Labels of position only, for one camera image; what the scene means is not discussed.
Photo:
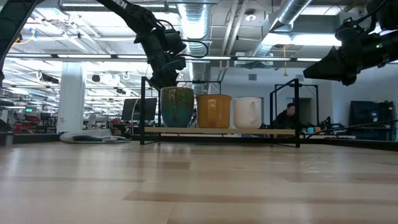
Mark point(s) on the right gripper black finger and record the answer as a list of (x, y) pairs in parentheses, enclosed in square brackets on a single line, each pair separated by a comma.
[(326, 71), (335, 55)]

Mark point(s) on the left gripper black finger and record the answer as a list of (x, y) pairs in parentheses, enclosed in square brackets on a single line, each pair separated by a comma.
[(171, 82), (158, 83)]

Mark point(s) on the green brown glazed mug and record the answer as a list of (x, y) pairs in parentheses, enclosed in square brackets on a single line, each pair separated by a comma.
[(177, 107)]

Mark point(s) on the yellow mug with dark rim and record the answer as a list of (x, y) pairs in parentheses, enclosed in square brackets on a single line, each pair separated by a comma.
[(214, 112)]

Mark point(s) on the white ceramic mug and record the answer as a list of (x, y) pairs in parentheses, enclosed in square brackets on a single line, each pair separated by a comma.
[(245, 113)]

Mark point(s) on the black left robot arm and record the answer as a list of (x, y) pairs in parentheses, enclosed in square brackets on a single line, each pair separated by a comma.
[(136, 18)]

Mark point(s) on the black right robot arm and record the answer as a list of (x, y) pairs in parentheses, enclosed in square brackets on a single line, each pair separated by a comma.
[(388, 12)]

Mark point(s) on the dark background monitor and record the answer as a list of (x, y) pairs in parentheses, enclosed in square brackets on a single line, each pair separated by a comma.
[(136, 109)]

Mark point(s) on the bright ceiling light panel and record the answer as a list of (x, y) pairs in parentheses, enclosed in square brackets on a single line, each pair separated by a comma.
[(304, 40)]

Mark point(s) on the person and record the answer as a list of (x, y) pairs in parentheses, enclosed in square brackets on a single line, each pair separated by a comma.
[(284, 119)]

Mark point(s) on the black cabinet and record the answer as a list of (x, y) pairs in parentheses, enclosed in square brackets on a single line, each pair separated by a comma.
[(370, 119)]

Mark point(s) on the long ceiling light strip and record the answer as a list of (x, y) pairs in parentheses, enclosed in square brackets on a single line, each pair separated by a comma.
[(84, 56)]

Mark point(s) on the grey cloth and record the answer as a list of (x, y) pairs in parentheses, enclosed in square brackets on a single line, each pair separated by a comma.
[(90, 136)]

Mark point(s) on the white building column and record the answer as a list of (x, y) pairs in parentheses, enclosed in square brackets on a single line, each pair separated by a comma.
[(71, 99)]

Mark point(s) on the round ceiling sensor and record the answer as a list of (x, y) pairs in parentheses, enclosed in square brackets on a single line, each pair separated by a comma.
[(250, 17)]

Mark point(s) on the red tool cart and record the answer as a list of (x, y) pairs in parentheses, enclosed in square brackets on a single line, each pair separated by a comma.
[(28, 124)]

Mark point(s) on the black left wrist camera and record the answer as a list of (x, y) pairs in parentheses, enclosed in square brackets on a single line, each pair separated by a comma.
[(174, 42)]

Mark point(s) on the black background rig frame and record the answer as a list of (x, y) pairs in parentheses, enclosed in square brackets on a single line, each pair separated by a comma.
[(317, 102)]

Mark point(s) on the ribbed silver ventilation duct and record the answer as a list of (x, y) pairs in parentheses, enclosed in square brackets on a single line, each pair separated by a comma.
[(194, 18)]

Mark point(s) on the spiral silver ventilation duct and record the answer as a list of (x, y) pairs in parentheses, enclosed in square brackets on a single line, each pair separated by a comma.
[(289, 11)]

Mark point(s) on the wooden shelf with black frame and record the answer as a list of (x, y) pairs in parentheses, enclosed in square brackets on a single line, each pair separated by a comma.
[(217, 131)]

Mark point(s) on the black aluminium rig frame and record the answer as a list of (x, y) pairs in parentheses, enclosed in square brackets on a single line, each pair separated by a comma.
[(342, 142)]

